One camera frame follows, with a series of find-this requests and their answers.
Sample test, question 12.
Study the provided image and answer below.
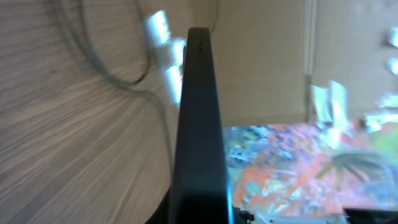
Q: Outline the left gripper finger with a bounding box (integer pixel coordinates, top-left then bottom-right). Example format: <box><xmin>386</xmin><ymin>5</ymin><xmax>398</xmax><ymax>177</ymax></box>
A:
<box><xmin>145</xmin><ymin>189</ymin><xmax>170</xmax><ymax>224</ymax></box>

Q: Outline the blue Samsung Galaxy smartphone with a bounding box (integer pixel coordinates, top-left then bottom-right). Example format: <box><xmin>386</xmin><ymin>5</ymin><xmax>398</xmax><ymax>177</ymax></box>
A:
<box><xmin>169</xmin><ymin>27</ymin><xmax>234</xmax><ymax>223</ymax></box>

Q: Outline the black USB charging cable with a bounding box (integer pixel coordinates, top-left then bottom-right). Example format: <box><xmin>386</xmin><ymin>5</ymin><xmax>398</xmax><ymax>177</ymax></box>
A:
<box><xmin>49</xmin><ymin>0</ymin><xmax>175</xmax><ymax>169</ymax></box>

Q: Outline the colourful painted mat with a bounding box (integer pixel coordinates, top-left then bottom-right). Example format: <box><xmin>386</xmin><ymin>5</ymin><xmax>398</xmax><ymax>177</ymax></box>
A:
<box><xmin>223</xmin><ymin>123</ymin><xmax>397</xmax><ymax>217</ymax></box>

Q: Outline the white power strip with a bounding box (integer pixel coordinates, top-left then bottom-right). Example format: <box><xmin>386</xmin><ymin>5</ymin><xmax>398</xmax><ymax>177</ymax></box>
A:
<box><xmin>144</xmin><ymin>10</ymin><xmax>186</xmax><ymax>106</ymax></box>

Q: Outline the brown cardboard panel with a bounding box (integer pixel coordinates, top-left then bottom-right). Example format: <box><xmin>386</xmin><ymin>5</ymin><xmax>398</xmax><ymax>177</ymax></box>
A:
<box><xmin>141</xmin><ymin>0</ymin><xmax>397</xmax><ymax>126</ymax></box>

